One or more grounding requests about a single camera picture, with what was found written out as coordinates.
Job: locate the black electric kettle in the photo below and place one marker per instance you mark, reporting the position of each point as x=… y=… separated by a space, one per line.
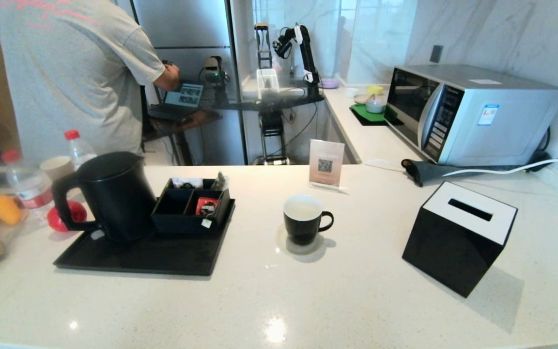
x=114 y=194

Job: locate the black background robot arm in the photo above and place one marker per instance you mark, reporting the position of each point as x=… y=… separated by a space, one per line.
x=305 y=53

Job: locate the red sachet packet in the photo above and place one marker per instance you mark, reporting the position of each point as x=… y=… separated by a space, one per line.
x=206 y=203

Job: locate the white paper scrap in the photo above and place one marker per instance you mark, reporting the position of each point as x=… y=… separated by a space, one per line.
x=206 y=223

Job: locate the QR code sign stand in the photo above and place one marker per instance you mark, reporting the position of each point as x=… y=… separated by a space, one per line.
x=326 y=160

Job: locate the black mug white inside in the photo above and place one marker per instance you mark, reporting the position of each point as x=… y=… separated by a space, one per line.
x=303 y=230

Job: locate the round translucent coaster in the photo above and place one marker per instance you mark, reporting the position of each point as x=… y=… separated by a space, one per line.
x=309 y=249

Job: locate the brown wooden desk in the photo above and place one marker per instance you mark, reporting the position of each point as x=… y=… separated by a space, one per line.
x=196 y=118

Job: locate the green mat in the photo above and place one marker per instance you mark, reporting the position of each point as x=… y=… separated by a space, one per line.
x=364 y=115

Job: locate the small white bowl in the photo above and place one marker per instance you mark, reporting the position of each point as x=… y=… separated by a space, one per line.
x=351 y=91

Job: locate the black compartment organizer box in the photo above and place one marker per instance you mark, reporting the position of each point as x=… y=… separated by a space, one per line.
x=175 y=225

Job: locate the grey bowl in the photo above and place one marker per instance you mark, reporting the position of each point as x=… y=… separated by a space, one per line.
x=375 y=106

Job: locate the open laptop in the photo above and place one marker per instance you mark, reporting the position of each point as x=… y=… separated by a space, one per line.
x=184 y=94

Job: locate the black upright stand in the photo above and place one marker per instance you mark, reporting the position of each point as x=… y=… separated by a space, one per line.
x=262 y=48

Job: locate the yellow bowl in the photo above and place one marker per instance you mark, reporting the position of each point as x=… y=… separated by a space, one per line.
x=375 y=89

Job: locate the black serving tray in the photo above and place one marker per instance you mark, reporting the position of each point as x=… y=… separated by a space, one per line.
x=162 y=254

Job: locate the dark grey cloth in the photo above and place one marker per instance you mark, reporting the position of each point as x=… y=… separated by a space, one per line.
x=429 y=170

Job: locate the silver refrigerator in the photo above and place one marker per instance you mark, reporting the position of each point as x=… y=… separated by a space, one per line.
x=187 y=29

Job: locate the black tissue box white top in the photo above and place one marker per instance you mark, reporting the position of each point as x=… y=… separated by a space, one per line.
x=453 y=252

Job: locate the clear water bottle red cap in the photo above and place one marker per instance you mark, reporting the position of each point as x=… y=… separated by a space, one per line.
x=29 y=189
x=78 y=150

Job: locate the red round disc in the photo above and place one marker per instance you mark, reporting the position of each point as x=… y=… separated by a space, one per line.
x=78 y=211

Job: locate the beige paper cup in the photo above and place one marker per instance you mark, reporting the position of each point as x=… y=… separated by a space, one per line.
x=56 y=167

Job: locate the silver microwave oven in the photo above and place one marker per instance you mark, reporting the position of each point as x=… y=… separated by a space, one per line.
x=502 y=126

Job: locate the person in grey t-shirt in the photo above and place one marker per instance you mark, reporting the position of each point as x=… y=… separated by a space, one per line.
x=66 y=72

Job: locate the orange fruit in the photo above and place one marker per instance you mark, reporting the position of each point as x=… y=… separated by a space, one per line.
x=5 y=208

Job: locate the camera on tripod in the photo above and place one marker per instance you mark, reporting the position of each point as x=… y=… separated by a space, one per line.
x=213 y=68

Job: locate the dark wall outlet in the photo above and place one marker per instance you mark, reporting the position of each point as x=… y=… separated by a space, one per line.
x=436 y=54

